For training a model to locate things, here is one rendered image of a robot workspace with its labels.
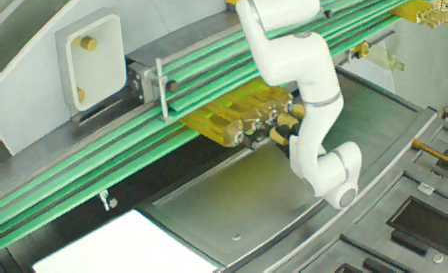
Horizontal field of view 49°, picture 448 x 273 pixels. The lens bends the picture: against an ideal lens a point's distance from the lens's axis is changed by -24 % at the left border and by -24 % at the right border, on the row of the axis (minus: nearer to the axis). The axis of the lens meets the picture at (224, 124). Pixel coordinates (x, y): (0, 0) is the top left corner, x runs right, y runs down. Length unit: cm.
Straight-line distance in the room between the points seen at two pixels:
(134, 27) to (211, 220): 55
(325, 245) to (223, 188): 35
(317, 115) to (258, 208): 40
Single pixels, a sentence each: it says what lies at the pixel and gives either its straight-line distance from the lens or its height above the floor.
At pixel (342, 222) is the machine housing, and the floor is 141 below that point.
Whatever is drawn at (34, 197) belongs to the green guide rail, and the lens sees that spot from 138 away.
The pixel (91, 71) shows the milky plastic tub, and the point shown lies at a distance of 157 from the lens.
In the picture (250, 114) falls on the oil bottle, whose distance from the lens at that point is 154.
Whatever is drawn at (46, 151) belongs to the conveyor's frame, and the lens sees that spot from 150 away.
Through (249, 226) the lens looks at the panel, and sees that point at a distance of 145.
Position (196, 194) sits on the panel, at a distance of 156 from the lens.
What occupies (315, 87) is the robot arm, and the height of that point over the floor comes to 140.
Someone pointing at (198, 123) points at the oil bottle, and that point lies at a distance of 158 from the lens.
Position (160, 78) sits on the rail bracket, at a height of 97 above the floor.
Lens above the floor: 205
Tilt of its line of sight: 41 degrees down
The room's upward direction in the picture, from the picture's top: 117 degrees clockwise
